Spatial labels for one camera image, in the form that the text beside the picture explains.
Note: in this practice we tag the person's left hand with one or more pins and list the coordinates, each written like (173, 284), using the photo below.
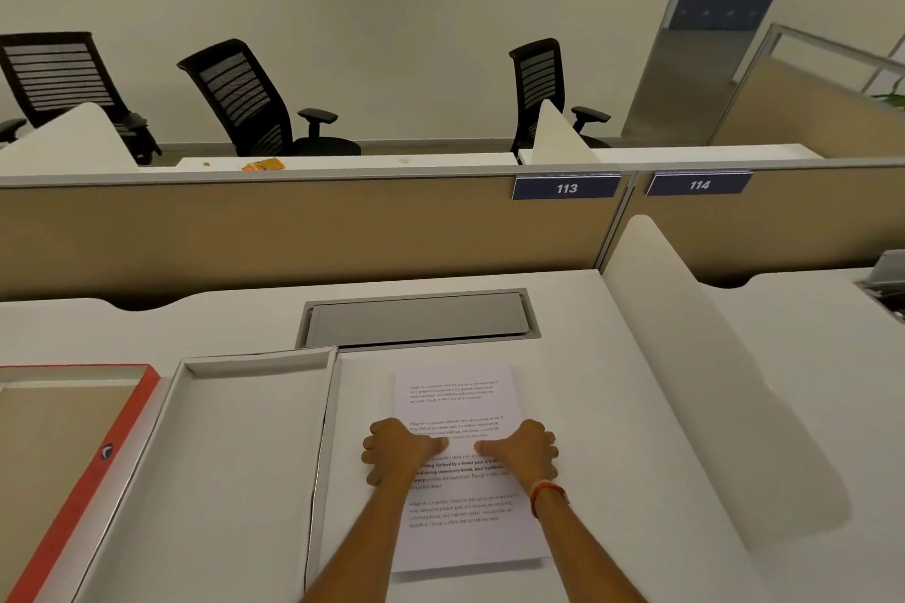
(399, 450)

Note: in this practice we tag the person's right hand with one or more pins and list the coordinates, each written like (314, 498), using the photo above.
(527, 450)

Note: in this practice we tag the person's right thumb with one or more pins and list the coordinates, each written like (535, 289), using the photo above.
(489, 448)

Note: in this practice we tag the person's left thumb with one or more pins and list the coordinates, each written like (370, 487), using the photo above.
(435, 445)

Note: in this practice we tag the printed white paper sheet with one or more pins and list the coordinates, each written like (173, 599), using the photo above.
(459, 397)

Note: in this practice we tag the person's right forearm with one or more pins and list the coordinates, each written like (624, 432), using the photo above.
(583, 553)

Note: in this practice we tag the person's left forearm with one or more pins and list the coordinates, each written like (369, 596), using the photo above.
(367, 546)

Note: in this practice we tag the red thread wristband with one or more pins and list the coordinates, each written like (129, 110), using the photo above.
(548, 491)

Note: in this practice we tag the white cardboard box lid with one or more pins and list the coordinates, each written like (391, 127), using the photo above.
(226, 468)

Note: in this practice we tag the white curved desk divider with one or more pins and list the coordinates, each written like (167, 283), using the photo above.
(700, 369)
(71, 143)
(558, 136)

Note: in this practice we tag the beige cubicle partition panel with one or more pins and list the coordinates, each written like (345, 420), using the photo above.
(283, 228)

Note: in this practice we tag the blue number tag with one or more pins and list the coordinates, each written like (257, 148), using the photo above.
(698, 184)
(565, 188)

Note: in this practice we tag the orange packet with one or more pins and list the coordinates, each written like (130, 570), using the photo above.
(263, 165)

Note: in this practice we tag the red-edged cardboard box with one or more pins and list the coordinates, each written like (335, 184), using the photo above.
(71, 482)

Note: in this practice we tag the black mesh office chair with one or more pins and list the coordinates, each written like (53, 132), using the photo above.
(60, 79)
(247, 101)
(541, 83)

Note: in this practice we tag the grey desk device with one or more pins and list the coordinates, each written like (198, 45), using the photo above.
(884, 281)

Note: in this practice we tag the glass-topped partition screen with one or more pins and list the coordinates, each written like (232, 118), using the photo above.
(813, 101)

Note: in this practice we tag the green plant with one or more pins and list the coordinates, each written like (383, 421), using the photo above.
(892, 92)

